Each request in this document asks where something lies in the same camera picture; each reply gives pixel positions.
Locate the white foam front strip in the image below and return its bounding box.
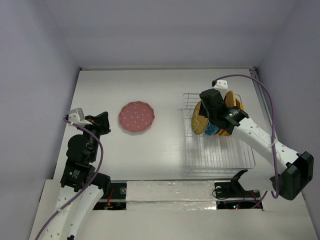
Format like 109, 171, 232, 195
125, 180, 217, 211

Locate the round woven bamboo plate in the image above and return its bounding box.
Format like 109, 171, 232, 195
191, 101, 209, 135

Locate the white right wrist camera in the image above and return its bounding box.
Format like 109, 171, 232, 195
211, 79, 228, 91

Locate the white wire dish rack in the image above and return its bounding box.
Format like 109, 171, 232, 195
182, 93, 256, 177

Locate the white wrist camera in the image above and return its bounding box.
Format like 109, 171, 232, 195
65, 107, 92, 127
211, 79, 228, 91

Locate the pink polka dot plate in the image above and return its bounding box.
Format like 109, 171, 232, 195
118, 101, 155, 134

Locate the yellow polka dot plate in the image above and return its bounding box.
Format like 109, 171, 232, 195
224, 90, 237, 108

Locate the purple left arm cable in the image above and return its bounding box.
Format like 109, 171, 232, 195
33, 118, 104, 240

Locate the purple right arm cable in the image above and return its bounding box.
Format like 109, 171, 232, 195
217, 74, 280, 200

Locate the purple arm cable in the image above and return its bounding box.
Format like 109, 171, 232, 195
33, 118, 104, 240
217, 74, 280, 200

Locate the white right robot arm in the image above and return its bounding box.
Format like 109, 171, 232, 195
199, 88, 314, 201

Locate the blue polka dot plate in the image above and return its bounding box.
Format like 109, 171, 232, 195
204, 122, 220, 136

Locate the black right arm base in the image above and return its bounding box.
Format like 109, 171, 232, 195
212, 170, 261, 200

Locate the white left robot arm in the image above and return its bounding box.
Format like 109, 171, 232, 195
35, 108, 111, 240

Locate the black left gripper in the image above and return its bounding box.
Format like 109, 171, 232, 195
78, 110, 112, 161

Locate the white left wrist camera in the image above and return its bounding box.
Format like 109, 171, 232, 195
65, 107, 92, 127

